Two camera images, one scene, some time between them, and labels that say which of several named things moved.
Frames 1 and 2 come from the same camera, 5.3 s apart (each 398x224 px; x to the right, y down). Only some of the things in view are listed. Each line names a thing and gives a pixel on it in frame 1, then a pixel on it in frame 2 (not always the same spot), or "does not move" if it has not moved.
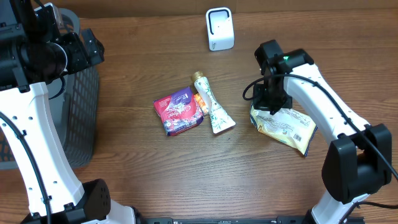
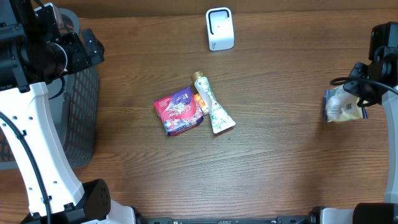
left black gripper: [73, 42] does not move
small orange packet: [201, 104] does not move
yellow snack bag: [288, 125] → [339, 106]
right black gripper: [259, 103] → [354, 88]
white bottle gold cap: [220, 121] does not move
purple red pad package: [178, 111] does not move
